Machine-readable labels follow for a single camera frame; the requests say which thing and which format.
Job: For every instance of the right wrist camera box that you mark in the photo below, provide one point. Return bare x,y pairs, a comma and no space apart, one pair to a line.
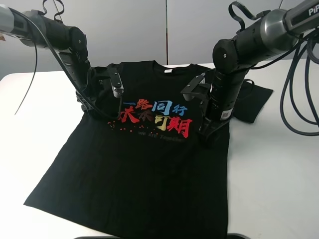
197,88

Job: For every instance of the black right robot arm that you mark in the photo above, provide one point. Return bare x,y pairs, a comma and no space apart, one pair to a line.
269,34

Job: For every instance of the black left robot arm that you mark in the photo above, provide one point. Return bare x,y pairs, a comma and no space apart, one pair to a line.
68,45

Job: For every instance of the black printed t-shirt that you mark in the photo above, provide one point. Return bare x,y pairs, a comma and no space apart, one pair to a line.
146,174

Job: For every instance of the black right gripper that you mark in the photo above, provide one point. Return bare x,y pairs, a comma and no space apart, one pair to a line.
214,117

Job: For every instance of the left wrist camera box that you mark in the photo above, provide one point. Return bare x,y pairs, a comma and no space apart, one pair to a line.
116,82

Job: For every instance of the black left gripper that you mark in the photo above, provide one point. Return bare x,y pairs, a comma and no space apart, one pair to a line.
91,85

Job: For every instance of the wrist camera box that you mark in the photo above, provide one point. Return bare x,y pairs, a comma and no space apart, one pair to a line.
116,82
197,88

